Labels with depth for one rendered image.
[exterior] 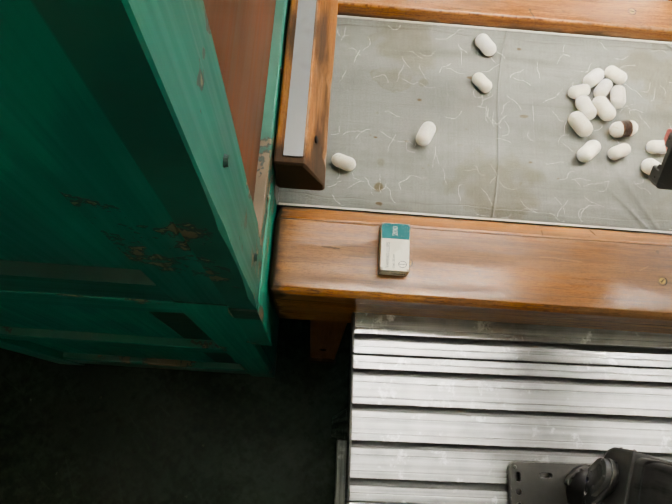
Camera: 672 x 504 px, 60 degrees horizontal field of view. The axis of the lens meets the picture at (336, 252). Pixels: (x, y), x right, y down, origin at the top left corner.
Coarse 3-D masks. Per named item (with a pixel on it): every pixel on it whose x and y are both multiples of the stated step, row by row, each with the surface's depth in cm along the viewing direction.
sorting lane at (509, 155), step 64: (384, 64) 81; (448, 64) 82; (512, 64) 82; (576, 64) 83; (640, 64) 83; (384, 128) 78; (448, 128) 79; (512, 128) 79; (640, 128) 80; (320, 192) 75; (384, 192) 75; (448, 192) 76; (512, 192) 76; (576, 192) 77; (640, 192) 77
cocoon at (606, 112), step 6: (600, 96) 79; (594, 102) 79; (600, 102) 78; (606, 102) 78; (600, 108) 79; (606, 108) 78; (612, 108) 78; (600, 114) 79; (606, 114) 78; (612, 114) 78; (606, 120) 79
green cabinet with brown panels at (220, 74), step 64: (0, 0) 18; (64, 0) 17; (128, 0) 17; (192, 0) 24; (256, 0) 52; (0, 64) 21; (64, 64) 20; (128, 64) 20; (192, 64) 25; (256, 64) 55; (0, 128) 25; (64, 128) 25; (128, 128) 24; (192, 128) 26; (256, 128) 58; (0, 192) 37; (64, 192) 32; (128, 192) 32; (192, 192) 30; (256, 192) 60; (0, 256) 52; (64, 256) 51; (128, 256) 44; (192, 256) 43; (256, 256) 53
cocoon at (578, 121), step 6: (570, 114) 79; (576, 114) 78; (582, 114) 78; (570, 120) 78; (576, 120) 78; (582, 120) 77; (588, 120) 78; (576, 126) 78; (582, 126) 77; (588, 126) 77; (576, 132) 78; (582, 132) 77; (588, 132) 77
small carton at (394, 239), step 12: (384, 228) 69; (396, 228) 69; (408, 228) 69; (384, 240) 69; (396, 240) 69; (408, 240) 69; (384, 252) 68; (396, 252) 68; (408, 252) 68; (384, 264) 68; (396, 264) 68; (408, 264) 68
